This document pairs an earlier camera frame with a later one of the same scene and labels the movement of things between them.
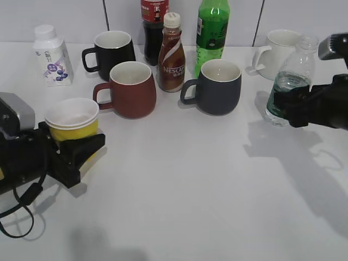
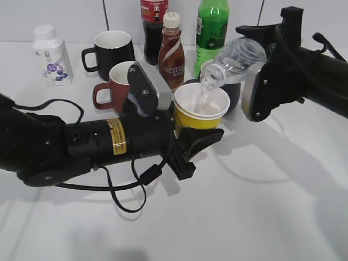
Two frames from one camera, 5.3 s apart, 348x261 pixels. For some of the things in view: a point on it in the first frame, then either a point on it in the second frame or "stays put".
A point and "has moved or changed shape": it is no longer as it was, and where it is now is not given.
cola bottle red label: x=152 y=12 stays put
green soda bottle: x=212 y=22 stays put
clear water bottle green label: x=297 y=72 has moved or changed shape
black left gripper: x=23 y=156 to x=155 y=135
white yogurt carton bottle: x=53 y=56 stays put
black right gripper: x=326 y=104 to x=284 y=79
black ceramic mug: x=111 y=48 stays put
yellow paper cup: x=73 y=118 to x=197 y=108
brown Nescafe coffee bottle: x=172 y=62 stays put
